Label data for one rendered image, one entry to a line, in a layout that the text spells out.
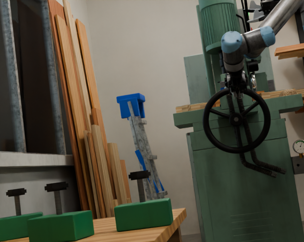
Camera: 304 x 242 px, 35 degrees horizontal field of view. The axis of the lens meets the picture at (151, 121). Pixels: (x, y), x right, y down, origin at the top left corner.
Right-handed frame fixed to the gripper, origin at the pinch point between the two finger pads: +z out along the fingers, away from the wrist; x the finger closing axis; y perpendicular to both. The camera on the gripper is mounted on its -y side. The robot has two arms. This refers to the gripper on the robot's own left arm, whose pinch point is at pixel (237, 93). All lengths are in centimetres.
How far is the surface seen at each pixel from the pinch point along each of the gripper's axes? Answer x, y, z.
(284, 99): 21.4, -9.4, 22.1
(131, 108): -64, -64, 78
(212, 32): -6.1, -48.6, 10.1
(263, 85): 16, -36, 43
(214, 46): -5.9, -41.6, 13.4
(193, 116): -21.0, -8.4, 22.8
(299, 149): 23.1, 14.1, 28.7
